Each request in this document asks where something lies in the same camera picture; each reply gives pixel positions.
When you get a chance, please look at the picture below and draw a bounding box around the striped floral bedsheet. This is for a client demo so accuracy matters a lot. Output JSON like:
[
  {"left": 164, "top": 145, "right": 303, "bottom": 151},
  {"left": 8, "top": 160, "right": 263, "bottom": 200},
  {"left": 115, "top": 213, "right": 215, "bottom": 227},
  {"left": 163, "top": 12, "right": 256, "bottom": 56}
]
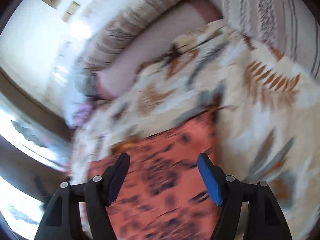
[{"left": 208, "top": 0, "right": 319, "bottom": 81}]

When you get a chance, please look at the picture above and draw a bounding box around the cream leaf-print blanket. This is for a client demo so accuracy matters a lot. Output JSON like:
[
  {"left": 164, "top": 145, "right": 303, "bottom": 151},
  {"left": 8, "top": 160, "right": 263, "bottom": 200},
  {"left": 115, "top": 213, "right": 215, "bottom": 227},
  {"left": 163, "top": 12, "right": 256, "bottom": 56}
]
[{"left": 71, "top": 20, "right": 319, "bottom": 239}]

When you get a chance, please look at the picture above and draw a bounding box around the orange floral garment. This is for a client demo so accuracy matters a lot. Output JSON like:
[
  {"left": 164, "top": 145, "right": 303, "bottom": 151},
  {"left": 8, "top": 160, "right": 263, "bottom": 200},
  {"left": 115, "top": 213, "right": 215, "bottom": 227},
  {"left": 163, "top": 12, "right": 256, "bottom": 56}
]
[{"left": 87, "top": 110, "right": 226, "bottom": 240}]

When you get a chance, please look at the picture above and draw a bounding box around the pink bolster pillow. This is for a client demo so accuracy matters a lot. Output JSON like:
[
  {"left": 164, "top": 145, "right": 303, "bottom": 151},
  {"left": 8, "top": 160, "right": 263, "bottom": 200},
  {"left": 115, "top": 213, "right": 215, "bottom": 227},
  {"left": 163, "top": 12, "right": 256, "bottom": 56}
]
[{"left": 96, "top": 0, "right": 222, "bottom": 100}]

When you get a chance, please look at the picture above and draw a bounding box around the purple small cloth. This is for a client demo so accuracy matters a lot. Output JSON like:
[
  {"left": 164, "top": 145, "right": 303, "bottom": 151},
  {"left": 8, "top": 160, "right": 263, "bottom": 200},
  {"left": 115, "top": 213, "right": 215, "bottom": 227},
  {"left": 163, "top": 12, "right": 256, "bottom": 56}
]
[{"left": 72, "top": 102, "right": 94, "bottom": 127}]

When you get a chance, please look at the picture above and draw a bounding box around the striped beige pillow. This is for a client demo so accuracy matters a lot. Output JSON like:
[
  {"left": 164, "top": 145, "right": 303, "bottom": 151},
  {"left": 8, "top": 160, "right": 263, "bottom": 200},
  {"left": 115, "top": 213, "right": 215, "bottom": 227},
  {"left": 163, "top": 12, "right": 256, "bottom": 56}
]
[{"left": 82, "top": 0, "right": 182, "bottom": 73}]

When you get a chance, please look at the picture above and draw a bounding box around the grey blue floral cloth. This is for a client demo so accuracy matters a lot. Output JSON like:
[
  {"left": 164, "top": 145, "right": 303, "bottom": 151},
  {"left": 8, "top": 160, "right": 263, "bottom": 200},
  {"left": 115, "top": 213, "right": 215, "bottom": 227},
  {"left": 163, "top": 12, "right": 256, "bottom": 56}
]
[{"left": 63, "top": 57, "right": 101, "bottom": 120}]

